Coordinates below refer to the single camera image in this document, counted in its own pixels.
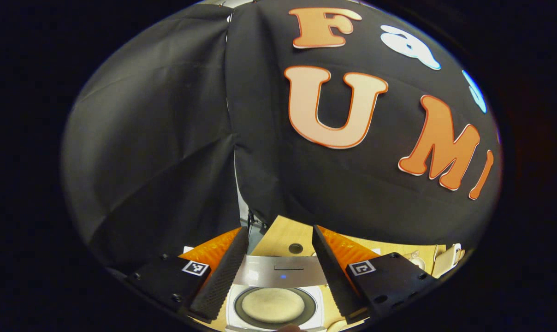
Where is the white rice cooker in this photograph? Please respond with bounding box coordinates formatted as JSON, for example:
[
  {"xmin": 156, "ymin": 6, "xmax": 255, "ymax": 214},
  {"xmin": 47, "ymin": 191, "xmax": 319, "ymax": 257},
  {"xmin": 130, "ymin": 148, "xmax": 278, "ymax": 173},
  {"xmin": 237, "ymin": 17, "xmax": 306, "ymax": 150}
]
[{"xmin": 225, "ymin": 255, "xmax": 328, "ymax": 332}]

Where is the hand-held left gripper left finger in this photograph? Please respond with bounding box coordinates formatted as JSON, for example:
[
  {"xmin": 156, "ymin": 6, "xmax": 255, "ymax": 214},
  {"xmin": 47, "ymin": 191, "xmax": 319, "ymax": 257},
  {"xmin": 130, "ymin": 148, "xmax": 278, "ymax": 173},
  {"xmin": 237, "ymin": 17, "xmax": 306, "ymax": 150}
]
[{"xmin": 122, "ymin": 226, "xmax": 250, "ymax": 322}]

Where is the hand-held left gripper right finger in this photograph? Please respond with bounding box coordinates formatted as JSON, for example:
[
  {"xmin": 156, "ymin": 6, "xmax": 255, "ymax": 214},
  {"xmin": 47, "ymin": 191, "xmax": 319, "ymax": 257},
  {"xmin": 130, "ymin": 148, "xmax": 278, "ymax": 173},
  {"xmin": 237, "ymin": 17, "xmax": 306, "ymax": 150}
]
[{"xmin": 312, "ymin": 225, "xmax": 438, "ymax": 324}]

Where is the white toaster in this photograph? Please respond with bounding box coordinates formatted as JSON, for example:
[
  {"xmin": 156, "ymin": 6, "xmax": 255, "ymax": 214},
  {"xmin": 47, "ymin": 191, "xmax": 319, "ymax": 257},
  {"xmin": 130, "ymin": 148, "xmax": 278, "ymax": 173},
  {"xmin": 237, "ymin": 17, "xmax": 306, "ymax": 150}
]
[{"xmin": 433, "ymin": 243, "xmax": 463, "ymax": 279}]

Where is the heap of white rice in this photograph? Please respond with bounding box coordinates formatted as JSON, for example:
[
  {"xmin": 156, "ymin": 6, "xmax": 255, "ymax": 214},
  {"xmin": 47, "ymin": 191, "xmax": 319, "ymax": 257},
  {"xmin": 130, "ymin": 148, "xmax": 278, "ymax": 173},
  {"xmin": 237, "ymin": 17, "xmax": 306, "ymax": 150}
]
[{"xmin": 241, "ymin": 288, "xmax": 306, "ymax": 324}]

